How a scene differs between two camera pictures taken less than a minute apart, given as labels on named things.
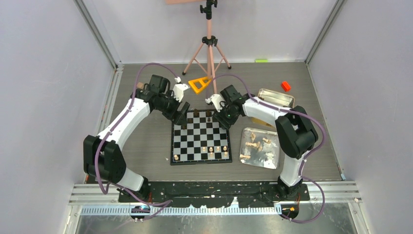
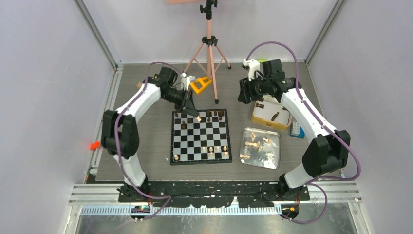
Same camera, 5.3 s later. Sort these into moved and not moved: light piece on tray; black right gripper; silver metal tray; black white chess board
Moved: black right gripper
Not moved: black white chess board; silver metal tray; light piece on tray
